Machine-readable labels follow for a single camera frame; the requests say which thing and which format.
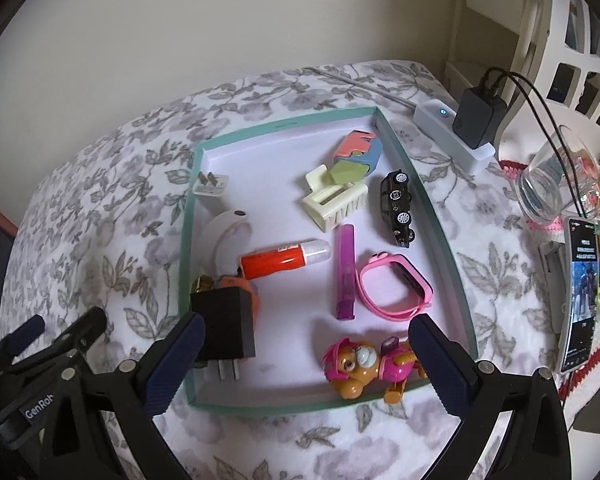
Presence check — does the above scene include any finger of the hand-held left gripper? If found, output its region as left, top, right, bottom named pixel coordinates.
left=10, top=306, right=108, bottom=386
left=0, top=315, right=46, bottom=376

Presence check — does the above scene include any pink wrist watch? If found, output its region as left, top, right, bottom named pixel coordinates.
left=355, top=252, right=435, bottom=323

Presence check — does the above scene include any white power strip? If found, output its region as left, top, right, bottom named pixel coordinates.
left=412, top=100, right=496, bottom=176

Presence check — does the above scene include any clear drinking glass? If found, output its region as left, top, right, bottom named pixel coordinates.
left=515, top=127, right=600, bottom=226

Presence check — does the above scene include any purple lighter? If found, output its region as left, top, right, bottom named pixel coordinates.
left=335, top=224, right=357, bottom=321

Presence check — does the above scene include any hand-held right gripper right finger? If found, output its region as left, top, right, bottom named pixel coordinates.
left=409, top=313, right=573, bottom=480

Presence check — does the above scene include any white wooden shelf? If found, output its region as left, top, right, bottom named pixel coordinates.
left=445, top=0, right=546, bottom=91

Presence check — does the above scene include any black power adapter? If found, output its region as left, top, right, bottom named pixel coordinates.
left=190, top=285, right=257, bottom=381

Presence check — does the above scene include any floral printed blanket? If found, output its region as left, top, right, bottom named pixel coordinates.
left=0, top=60, right=581, bottom=480

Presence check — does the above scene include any black toy car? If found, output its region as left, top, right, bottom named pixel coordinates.
left=380, top=170, right=417, bottom=248

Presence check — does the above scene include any black charger cable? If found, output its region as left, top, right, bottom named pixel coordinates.
left=495, top=74, right=586, bottom=216
left=482, top=66, right=600, bottom=221

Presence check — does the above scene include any teal-edged shallow box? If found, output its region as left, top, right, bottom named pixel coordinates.
left=179, top=106, right=478, bottom=417

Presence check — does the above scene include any orange glue stick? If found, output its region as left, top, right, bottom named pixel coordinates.
left=240, top=239, right=331, bottom=281

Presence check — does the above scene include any pink dog toy figure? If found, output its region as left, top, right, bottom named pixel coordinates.
left=321, top=337, right=428, bottom=403

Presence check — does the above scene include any yellow-green plastic piece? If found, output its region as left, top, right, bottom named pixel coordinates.
left=330, top=160, right=371, bottom=186

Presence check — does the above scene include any black wall charger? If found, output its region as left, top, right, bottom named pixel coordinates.
left=452, top=86, right=508, bottom=150

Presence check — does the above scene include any white curved plastic strap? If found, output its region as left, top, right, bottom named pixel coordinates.
left=200, top=208, right=253, bottom=273

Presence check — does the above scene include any white charger plug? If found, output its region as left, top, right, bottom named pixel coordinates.
left=192, top=171, right=231, bottom=213

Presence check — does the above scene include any pink and blue puzzle block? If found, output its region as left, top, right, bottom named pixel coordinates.
left=332, top=130, right=383, bottom=173

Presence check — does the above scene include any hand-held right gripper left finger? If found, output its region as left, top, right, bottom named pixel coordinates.
left=42, top=311, right=207, bottom=480

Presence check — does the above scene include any smartphone with lit screen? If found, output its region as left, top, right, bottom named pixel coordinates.
left=559, top=216, right=600, bottom=375

